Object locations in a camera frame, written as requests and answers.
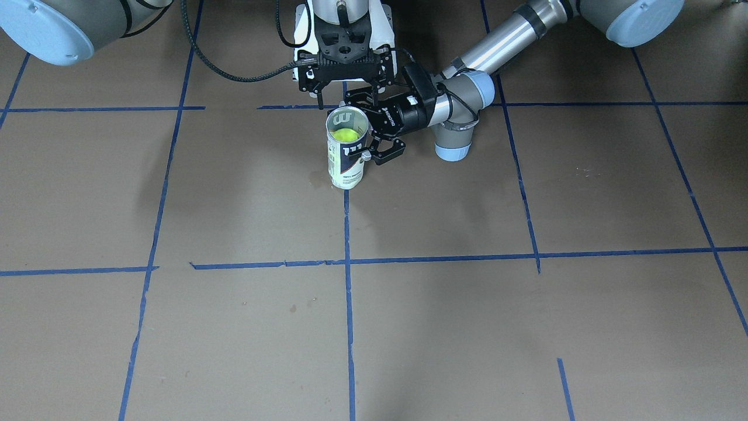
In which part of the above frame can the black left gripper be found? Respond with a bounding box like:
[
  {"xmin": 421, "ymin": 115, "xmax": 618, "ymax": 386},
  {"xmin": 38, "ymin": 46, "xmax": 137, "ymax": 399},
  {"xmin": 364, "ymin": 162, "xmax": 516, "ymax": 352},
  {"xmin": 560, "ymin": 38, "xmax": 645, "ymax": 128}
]
[{"xmin": 341, "ymin": 86, "xmax": 436, "ymax": 165}]

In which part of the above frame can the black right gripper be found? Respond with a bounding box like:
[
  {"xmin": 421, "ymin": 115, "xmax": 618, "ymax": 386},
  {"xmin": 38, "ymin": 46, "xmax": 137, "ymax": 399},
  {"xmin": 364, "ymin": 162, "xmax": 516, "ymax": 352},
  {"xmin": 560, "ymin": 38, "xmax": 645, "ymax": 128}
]
[{"xmin": 297, "ymin": 50, "xmax": 396, "ymax": 110}]

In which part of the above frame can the clear tennis ball can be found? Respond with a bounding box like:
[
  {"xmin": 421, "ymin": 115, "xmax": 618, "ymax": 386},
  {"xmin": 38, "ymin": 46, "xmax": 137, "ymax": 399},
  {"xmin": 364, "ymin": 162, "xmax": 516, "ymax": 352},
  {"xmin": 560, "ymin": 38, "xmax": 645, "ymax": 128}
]
[{"xmin": 325, "ymin": 106, "xmax": 370, "ymax": 190}]

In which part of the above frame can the yellow tennis ball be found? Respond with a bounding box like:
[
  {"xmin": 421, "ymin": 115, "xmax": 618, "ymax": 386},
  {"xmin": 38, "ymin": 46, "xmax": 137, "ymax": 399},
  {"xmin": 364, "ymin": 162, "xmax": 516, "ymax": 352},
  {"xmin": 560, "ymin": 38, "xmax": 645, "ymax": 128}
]
[{"xmin": 331, "ymin": 127, "xmax": 361, "ymax": 143}]

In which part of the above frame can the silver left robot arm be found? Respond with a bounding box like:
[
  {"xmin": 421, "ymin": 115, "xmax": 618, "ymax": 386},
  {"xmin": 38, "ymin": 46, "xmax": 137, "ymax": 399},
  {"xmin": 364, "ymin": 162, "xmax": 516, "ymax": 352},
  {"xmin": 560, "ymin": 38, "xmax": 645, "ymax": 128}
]
[{"xmin": 342, "ymin": 1, "xmax": 684, "ymax": 164}]

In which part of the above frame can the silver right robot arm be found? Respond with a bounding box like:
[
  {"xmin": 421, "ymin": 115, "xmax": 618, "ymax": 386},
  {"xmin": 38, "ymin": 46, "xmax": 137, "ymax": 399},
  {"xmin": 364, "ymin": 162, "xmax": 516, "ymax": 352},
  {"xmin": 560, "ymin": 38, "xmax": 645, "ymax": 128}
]
[{"xmin": 1, "ymin": 1, "xmax": 396, "ymax": 104}]

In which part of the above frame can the black camera cable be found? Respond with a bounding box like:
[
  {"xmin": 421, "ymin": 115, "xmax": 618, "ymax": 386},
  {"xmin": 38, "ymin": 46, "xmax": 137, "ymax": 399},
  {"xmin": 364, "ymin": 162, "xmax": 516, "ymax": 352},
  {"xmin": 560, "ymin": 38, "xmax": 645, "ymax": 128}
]
[
  {"xmin": 180, "ymin": 0, "xmax": 319, "ymax": 82},
  {"xmin": 397, "ymin": 47, "xmax": 481, "ymax": 126}
]

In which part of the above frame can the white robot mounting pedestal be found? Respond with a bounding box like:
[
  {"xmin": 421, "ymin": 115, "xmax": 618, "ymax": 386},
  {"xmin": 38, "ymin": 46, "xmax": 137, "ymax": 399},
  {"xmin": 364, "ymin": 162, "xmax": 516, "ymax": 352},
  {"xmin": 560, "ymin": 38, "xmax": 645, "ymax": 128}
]
[{"xmin": 292, "ymin": 1, "xmax": 397, "ymax": 94}]

